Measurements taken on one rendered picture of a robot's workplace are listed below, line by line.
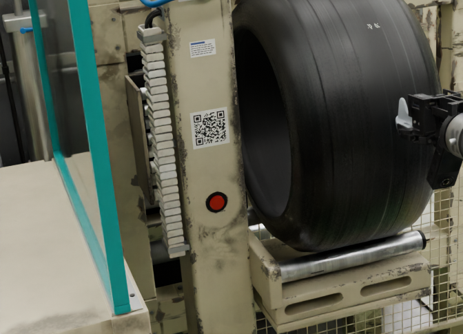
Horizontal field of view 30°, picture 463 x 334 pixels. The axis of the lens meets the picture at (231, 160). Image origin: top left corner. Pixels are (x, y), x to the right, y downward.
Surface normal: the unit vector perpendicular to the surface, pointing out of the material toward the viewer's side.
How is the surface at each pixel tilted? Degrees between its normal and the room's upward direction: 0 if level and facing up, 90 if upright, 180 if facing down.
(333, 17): 34
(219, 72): 91
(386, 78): 62
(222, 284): 90
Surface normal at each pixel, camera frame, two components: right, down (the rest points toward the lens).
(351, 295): 0.31, 0.33
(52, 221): -0.07, -0.92
